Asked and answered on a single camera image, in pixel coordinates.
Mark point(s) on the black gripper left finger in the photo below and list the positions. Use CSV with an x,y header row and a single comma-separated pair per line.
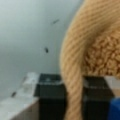
x,y
52,97

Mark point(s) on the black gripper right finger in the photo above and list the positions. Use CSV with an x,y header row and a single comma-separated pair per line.
x,y
96,98

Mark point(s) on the tan terry cloth towel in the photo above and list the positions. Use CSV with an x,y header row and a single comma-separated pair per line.
x,y
91,47

